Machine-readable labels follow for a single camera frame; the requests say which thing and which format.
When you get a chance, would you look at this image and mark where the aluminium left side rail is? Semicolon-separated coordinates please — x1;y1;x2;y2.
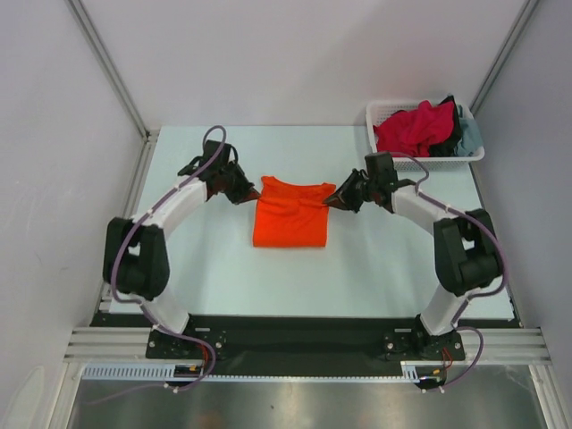
98;129;161;312

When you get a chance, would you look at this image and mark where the black t-shirt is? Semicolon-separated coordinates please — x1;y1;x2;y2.
428;95;462;157

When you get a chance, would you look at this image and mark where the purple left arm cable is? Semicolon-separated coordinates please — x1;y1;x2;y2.
87;124;242;406

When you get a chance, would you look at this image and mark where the white perforated laundry basket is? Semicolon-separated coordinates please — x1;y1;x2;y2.
366;96;484;170

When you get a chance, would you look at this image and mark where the grey blue t-shirt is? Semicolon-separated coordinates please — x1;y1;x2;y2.
454;105;484;157

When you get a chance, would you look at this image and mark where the aluminium right corner post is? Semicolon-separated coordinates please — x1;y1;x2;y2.
469;0;542;114

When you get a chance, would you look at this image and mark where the black front mounting rail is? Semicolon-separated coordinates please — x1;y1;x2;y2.
88;312;524;379

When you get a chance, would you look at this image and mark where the white slotted cable duct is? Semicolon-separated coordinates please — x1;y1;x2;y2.
82;360;448;383

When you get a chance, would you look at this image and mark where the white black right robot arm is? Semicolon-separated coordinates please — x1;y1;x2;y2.
324;152;509;358

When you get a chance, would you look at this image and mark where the aluminium front frame rail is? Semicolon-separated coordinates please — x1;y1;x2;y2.
63;327;551;366

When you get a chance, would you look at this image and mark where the magenta t-shirt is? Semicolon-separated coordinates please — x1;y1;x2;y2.
373;100;452;157

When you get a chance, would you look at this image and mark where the aluminium left corner post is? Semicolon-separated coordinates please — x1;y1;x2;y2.
64;0;150;141

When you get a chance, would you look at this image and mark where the aluminium corner post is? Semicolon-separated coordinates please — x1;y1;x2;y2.
64;0;150;141
469;0;542;114

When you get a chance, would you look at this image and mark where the orange t-shirt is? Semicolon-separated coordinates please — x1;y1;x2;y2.
253;176;336;248

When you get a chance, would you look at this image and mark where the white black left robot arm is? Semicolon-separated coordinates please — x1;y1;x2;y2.
103;139;260;362

